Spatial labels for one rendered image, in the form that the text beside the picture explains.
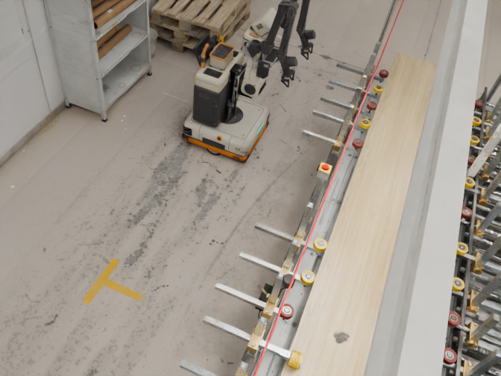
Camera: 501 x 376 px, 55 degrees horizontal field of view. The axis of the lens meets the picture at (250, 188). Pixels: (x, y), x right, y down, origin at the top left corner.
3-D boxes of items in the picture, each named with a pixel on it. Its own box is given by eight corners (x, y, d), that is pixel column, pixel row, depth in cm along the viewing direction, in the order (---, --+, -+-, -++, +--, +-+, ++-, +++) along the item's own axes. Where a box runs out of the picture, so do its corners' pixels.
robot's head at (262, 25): (249, 25, 365) (263, 16, 355) (259, 13, 378) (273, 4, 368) (260, 41, 370) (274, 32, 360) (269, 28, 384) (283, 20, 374)
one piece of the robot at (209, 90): (189, 130, 444) (192, 53, 382) (214, 98, 479) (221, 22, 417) (222, 142, 438) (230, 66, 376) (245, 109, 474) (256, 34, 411)
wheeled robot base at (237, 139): (180, 141, 453) (180, 121, 434) (209, 104, 493) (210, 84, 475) (245, 165, 442) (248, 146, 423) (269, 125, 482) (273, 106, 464)
